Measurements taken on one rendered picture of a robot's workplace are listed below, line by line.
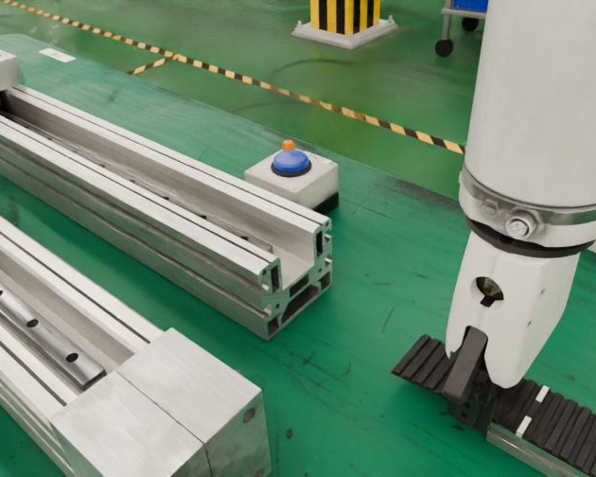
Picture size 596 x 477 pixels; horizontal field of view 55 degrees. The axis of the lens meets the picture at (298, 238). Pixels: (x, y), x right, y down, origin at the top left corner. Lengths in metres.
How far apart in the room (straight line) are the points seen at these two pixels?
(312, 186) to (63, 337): 0.30
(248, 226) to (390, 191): 0.22
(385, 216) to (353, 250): 0.08
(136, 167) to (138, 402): 0.38
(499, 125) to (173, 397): 0.25
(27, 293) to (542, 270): 0.44
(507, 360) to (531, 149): 0.13
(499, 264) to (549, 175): 0.06
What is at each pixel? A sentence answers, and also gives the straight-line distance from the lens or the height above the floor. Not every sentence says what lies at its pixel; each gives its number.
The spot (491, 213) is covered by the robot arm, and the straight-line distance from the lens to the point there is 0.33.
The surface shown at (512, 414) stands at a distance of 0.46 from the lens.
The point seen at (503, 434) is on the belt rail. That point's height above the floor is 0.79.
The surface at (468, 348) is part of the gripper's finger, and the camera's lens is 0.37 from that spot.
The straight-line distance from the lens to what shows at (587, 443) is 0.46.
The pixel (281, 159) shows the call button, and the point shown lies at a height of 0.85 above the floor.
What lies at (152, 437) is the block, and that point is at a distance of 0.37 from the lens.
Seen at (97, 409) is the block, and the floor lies 0.87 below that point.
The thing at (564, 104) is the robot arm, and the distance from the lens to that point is 0.29.
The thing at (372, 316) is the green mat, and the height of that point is 0.78.
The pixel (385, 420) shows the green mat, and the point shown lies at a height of 0.78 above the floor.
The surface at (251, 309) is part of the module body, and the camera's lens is 0.52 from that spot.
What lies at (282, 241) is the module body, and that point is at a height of 0.83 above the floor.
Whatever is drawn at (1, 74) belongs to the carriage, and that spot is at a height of 0.89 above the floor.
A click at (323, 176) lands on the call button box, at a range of 0.65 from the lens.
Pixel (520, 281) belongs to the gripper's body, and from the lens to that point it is 0.33.
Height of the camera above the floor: 1.17
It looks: 37 degrees down
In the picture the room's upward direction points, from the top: 3 degrees counter-clockwise
